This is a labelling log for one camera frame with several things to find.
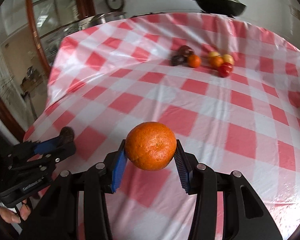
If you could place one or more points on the red white checked tablecloth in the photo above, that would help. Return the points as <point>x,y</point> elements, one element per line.
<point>215,120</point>

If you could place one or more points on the wooden glass door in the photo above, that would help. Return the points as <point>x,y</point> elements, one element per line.
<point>36,37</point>

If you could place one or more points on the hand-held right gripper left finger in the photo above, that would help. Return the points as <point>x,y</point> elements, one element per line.
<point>118,170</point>

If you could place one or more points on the large striped pepino melon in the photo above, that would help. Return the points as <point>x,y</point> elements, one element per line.
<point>229,58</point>

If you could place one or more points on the person's left hand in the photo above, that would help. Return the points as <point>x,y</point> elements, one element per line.
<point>11,215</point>

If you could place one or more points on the red tomato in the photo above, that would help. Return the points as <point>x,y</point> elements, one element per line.
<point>228,66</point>
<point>223,73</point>

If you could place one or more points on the small orange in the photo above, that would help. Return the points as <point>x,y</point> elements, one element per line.
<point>194,61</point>
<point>217,62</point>

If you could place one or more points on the steel pot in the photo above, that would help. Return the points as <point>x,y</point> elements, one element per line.
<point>102,18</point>

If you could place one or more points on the black wok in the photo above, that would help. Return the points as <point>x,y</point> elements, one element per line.
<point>218,2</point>

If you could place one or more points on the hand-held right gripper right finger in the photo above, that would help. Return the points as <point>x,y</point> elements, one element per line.
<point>183,170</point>

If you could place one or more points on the small yellow pepino melon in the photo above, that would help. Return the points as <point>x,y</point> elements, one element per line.
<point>213,54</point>

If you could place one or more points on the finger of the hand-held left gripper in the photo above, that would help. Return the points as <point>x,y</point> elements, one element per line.
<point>62,152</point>
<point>46,146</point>

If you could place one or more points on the large orange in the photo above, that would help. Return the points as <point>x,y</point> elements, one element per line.
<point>151,146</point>

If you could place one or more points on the beige wall plate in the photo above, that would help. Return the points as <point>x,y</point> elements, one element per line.
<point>297,13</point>

